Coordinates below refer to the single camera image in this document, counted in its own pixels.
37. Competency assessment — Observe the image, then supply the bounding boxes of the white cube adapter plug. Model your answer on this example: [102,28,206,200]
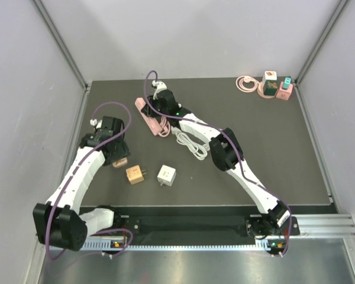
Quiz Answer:
[157,165,176,186]

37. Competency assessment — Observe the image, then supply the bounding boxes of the teal charger plug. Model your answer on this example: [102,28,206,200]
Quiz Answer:
[282,77,292,90]

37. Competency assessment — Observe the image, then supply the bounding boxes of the pink power strip cord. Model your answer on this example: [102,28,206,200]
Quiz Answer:
[158,115,172,138]

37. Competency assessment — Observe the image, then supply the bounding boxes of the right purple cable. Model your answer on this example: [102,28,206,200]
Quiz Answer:
[144,70,292,257]

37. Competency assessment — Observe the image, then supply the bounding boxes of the orange cube adapter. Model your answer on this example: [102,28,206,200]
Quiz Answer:
[125,165,146,185]

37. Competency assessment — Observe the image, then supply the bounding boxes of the white coiled power cord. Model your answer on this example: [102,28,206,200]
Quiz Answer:
[176,131,211,161]

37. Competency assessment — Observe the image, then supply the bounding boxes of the pink round socket base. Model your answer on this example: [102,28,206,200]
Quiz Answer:
[257,82,276,99]

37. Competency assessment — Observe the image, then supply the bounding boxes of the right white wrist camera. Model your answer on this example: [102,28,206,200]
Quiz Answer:
[151,80,167,93]

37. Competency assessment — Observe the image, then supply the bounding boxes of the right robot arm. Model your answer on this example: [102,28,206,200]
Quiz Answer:
[142,89,292,236]

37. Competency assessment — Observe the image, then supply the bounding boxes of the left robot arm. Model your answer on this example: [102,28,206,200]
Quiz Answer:
[33,117,130,251]

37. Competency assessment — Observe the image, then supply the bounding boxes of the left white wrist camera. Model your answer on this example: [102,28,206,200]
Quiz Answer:
[90,119,102,128]

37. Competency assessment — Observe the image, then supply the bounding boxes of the green cube adapter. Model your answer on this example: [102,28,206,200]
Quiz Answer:
[263,82,278,95]

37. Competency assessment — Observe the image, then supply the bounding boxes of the pink cube socket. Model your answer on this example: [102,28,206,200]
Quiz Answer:
[276,82,293,101]

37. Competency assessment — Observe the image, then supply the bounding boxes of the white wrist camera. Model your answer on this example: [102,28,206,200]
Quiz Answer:
[151,80,167,93]
[90,119,102,128]

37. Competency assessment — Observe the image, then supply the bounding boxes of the white power strip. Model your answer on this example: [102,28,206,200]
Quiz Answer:
[171,127,181,135]

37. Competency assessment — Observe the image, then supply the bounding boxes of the pink deer cube adapter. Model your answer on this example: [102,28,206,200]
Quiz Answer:
[112,157,128,169]

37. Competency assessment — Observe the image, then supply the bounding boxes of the white cube adapter with picture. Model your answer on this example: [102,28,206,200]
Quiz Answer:
[262,70,277,85]

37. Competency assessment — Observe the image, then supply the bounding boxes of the aluminium frame rail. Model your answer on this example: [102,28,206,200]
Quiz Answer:
[34,214,355,240]

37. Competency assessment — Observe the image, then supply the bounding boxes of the white slotted cable duct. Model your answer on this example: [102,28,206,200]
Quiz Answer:
[80,238,285,252]

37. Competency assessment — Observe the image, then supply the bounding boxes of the pink power strip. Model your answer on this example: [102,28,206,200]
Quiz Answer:
[134,98,162,135]

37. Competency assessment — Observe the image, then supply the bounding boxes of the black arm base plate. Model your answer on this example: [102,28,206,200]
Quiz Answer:
[88,215,301,237]

